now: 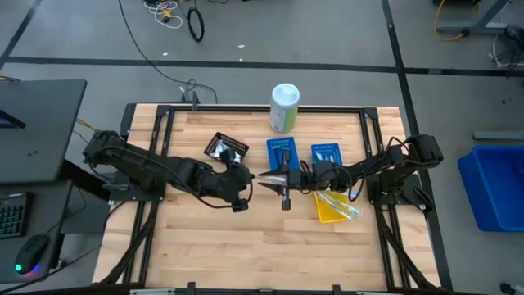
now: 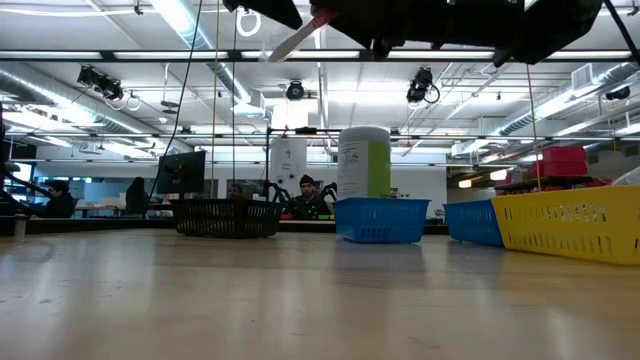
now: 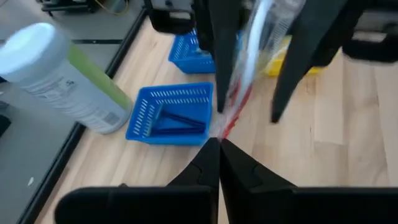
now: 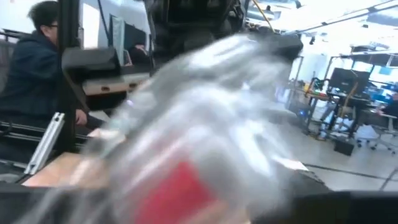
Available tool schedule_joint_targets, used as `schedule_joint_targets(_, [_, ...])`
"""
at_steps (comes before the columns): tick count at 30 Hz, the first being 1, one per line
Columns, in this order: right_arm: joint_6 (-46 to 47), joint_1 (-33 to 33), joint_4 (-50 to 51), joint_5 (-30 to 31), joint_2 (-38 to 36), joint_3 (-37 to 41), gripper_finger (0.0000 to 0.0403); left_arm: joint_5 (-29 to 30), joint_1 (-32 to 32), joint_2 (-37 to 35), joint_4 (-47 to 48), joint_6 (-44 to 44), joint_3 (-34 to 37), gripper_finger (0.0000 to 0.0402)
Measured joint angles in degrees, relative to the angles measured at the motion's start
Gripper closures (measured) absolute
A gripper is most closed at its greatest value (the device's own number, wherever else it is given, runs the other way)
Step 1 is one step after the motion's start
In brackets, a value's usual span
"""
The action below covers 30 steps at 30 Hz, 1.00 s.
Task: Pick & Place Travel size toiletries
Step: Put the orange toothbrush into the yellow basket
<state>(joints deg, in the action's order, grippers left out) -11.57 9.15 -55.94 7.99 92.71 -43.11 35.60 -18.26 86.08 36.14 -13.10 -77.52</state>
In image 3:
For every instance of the white green wipes canister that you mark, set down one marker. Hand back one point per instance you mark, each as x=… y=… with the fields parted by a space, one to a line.
x=62 y=81

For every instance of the pile of clear plastic packets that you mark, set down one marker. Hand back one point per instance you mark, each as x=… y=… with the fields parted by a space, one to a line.
x=253 y=46

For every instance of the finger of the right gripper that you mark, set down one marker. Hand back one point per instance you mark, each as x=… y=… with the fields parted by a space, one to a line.
x=224 y=46
x=304 y=46

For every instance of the dark blue disposable razor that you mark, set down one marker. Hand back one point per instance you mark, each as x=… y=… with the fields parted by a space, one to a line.
x=180 y=131
x=183 y=118

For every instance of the blue plastic basket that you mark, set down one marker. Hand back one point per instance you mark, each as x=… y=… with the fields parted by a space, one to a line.
x=189 y=65
x=180 y=141

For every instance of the yellow plastic basket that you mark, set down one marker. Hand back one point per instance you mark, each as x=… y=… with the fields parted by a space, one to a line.
x=273 y=70

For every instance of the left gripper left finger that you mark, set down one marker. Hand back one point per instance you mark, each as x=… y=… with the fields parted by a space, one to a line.
x=140 y=205

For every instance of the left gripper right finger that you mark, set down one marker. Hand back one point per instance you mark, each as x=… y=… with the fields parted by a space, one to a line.
x=295 y=205

